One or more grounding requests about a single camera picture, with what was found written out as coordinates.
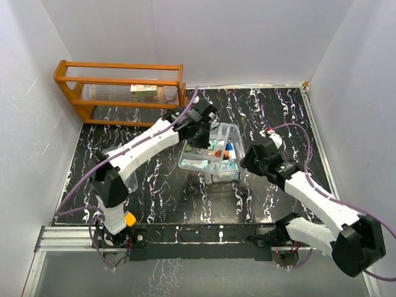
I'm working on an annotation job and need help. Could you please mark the clear divider tray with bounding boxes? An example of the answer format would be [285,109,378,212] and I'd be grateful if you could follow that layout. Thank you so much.
[178,123,239,174]

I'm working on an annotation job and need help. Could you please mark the clear first aid box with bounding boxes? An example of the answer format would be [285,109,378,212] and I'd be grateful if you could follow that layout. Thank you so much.
[198,123,244,184]

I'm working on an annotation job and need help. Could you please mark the white blue tube bottle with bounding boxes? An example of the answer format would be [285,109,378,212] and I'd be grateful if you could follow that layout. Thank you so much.
[225,142,236,160]

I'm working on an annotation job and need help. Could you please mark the teal bandage packet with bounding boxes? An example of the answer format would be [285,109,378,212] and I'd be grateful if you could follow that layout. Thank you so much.
[217,160,240,182]

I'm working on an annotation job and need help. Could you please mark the teal white sachet strips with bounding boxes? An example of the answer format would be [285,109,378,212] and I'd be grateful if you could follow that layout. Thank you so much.
[180,159,209,169]

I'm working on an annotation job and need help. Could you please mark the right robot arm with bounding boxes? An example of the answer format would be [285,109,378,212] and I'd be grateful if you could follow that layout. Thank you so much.
[240,134,386,277]

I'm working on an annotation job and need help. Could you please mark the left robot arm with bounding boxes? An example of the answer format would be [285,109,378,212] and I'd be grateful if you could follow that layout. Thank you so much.
[90,98,218,247]

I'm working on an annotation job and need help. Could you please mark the green white medicine box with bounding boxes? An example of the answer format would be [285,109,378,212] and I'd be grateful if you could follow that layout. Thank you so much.
[130,84,157,97]

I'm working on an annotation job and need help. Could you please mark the small clear round jar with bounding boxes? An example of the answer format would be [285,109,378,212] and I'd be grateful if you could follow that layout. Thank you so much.
[163,86,178,103]

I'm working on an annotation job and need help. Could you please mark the orange wooden shelf rack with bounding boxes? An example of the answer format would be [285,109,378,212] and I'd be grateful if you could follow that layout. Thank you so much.
[53,60,187,127]

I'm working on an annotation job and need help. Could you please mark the clear box lid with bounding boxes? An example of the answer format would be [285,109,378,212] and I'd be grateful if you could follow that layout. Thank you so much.
[102,147,138,194]

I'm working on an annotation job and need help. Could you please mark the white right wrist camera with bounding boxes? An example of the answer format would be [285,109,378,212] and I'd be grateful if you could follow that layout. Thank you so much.
[260,128,283,149]

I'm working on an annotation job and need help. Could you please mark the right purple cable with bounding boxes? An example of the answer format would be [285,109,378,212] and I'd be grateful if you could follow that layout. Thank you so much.
[265,123,396,282]

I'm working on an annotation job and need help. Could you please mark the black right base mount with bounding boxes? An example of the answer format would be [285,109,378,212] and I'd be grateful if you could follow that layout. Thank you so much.
[247,227,295,248]

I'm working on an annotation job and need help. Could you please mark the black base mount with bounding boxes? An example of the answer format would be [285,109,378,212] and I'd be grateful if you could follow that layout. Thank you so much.
[247,227,295,248]
[93,223,148,249]

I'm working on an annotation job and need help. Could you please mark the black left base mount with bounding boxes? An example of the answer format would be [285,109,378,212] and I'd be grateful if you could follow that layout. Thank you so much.
[93,223,148,249]

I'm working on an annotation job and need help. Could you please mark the aluminium frame rail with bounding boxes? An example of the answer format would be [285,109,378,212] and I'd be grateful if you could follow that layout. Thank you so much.
[24,224,382,296]

